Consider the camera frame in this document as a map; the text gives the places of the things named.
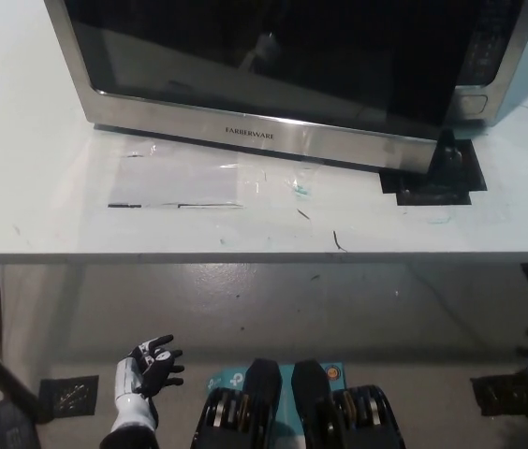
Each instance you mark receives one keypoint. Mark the black table foot plate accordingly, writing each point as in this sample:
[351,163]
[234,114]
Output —
[9,428]

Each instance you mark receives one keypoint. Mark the black ribbed robot torso block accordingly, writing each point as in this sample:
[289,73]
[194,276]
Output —
[226,421]
[357,421]

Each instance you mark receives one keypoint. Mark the black tape patch with hole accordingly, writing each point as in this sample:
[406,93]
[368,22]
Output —
[432,194]

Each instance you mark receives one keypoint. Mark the teal TP-Link box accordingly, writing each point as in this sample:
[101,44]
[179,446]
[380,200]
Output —
[334,374]

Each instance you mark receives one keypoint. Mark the stainless steel microwave door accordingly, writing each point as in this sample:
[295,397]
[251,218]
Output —
[254,70]

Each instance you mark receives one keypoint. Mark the stainless steel Farberware microwave body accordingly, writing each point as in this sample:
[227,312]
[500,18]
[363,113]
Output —
[503,47]

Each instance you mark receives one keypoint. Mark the clear plastic tape sheet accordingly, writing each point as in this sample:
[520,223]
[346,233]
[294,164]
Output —
[175,182]

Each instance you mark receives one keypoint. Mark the black floor tape square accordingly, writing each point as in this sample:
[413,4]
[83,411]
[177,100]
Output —
[69,397]
[498,395]

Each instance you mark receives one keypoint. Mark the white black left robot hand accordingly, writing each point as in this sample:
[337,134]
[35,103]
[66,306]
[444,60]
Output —
[149,369]

